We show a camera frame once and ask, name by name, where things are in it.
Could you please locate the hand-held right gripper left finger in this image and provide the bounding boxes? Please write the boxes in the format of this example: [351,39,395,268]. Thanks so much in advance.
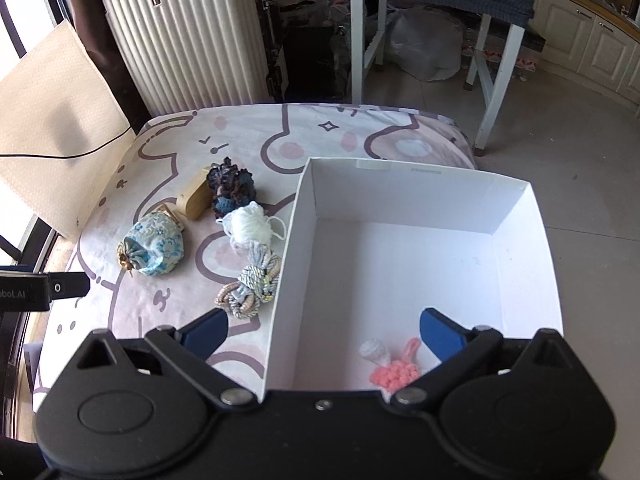
[66,308,256,407]

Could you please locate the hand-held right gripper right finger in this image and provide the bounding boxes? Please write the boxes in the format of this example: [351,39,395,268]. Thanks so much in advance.
[391,307,584,407]

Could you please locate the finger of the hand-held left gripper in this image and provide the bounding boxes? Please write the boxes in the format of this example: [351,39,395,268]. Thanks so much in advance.
[47,271,92,301]

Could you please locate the braided silver cord knot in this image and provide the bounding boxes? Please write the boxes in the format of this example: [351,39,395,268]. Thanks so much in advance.
[214,240,284,319]

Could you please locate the white cardboard box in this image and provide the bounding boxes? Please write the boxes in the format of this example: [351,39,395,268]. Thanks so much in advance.
[263,156,566,397]

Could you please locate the blue floral pouch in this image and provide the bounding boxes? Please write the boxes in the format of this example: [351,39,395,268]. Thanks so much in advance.
[117,203,187,279]

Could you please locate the white yarn ball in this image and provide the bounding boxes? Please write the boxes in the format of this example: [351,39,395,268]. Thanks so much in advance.
[221,201,287,249]

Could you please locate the wooden block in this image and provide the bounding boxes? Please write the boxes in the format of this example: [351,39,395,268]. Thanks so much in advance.
[176,166,214,221]

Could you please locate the dark crocheted flower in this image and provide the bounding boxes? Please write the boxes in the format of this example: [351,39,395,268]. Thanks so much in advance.
[206,156,259,220]

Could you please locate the pink crocheted rabbit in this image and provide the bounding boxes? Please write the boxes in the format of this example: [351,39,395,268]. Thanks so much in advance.
[368,337,424,392]

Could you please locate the white crocheted piece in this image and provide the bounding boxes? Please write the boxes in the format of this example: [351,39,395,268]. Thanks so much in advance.
[359,338,391,367]

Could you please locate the cartoon printed blanket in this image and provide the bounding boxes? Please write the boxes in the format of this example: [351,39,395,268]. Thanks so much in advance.
[32,102,479,411]

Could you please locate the white wooden chair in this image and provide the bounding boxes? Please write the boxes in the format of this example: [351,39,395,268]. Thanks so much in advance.
[349,0,527,151]

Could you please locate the brown curtain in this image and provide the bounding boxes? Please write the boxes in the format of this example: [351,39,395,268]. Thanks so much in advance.
[65,0,151,133]

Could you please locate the white ribbed suitcase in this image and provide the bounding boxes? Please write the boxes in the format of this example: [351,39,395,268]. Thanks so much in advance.
[102,0,275,119]

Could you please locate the translucent plastic bag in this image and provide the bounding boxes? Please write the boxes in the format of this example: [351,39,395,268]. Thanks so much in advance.
[387,5,464,82]

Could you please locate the black tripod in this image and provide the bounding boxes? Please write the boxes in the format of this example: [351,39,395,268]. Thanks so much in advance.
[244,0,287,104]

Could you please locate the cream kitchen cabinets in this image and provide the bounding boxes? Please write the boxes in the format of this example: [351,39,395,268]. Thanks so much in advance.
[529,0,640,111]

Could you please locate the black cable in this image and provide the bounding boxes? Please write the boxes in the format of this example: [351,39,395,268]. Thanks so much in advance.
[0,125,134,160]

